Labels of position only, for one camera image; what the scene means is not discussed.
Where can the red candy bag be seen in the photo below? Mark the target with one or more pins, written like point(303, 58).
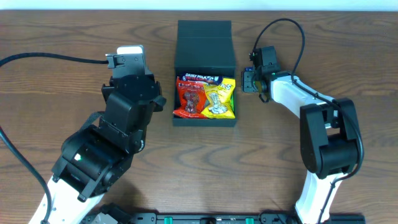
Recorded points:
point(192, 99)

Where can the purple Dairy Milk bar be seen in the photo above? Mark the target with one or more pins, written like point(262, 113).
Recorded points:
point(209, 79)

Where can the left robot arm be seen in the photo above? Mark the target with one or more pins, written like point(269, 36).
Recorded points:
point(97, 155)

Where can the yellow candy bag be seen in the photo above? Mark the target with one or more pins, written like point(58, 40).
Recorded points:
point(219, 97)

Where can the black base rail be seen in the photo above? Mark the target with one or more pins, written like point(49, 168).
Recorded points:
point(112, 213)

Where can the Haribo gummy worms bag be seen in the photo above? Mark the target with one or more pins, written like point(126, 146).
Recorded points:
point(232, 97)

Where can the dark green open box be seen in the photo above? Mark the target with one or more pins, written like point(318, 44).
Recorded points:
point(205, 48)

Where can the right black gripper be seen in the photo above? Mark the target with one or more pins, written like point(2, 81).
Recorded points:
point(247, 83)

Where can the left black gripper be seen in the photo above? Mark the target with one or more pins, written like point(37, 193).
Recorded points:
point(107, 90)

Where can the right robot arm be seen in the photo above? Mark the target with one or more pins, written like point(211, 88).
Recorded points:
point(330, 141)

